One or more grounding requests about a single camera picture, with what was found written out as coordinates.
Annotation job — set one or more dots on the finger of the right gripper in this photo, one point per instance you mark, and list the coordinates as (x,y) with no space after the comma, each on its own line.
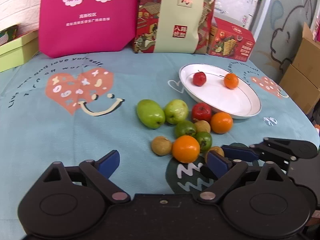
(287,149)
(242,153)

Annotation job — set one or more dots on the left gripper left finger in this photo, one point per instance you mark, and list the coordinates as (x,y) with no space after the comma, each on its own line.
(98,174)

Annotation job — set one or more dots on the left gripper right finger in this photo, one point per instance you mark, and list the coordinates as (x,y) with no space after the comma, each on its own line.
(228,173)

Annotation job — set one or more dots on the brown longan fruit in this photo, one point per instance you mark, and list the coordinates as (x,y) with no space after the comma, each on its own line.
(161,146)
(202,126)
(215,149)

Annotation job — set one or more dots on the green tomato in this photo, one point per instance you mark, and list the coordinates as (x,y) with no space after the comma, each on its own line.
(205,141)
(185,127)

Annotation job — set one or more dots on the large orange tangerine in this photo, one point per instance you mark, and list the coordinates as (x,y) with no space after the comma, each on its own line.
(185,149)

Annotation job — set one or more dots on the elongated green fruit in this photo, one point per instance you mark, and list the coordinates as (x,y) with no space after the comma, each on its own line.
(150,113)

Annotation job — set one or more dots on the round green apple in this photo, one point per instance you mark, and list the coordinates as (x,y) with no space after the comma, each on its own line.
(175,111)

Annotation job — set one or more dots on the cardboard box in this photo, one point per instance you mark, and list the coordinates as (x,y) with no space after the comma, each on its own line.
(301,79)

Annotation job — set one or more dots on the blue printed tablecloth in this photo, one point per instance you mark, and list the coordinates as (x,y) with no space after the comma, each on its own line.
(36,130)

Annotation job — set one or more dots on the small orange with stem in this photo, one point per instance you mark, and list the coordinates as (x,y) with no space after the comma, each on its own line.
(230,81)

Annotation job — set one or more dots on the small red apple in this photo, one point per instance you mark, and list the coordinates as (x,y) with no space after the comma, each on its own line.
(199,79)

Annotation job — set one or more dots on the red cracker box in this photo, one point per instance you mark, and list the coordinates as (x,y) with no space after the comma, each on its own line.
(230,41)

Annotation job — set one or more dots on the light green box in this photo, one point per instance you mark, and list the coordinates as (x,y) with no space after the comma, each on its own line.
(19,51)

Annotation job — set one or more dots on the floral plastic bag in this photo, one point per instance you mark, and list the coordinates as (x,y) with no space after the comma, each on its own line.
(240,12)

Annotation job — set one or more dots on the red patterned gift bag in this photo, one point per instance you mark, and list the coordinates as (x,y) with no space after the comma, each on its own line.
(173,26)

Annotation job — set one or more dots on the magenta fabric bag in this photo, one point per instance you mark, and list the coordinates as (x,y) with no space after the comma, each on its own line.
(68,27)

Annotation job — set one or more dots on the green patterned bowl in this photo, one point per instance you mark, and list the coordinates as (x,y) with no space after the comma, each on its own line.
(8,34)

